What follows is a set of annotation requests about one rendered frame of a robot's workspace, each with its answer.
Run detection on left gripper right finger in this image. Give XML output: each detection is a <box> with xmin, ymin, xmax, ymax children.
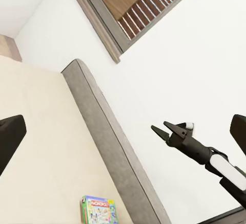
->
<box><xmin>230</xmin><ymin>114</ymin><xmax>246</xmax><ymax>156</ymax></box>

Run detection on board game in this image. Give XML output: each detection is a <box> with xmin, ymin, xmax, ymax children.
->
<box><xmin>82</xmin><ymin>195</ymin><xmax>119</xmax><ymax>224</ymax></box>

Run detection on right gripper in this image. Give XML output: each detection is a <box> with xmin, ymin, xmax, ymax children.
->
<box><xmin>151</xmin><ymin>121</ymin><xmax>202</xmax><ymax>158</ymax></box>

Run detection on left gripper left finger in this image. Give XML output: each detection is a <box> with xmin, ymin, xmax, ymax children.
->
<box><xmin>0</xmin><ymin>114</ymin><xmax>27</xmax><ymax>176</ymax></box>

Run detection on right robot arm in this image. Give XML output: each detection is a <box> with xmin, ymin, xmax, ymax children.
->
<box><xmin>151</xmin><ymin>121</ymin><xmax>246</xmax><ymax>209</ymax></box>

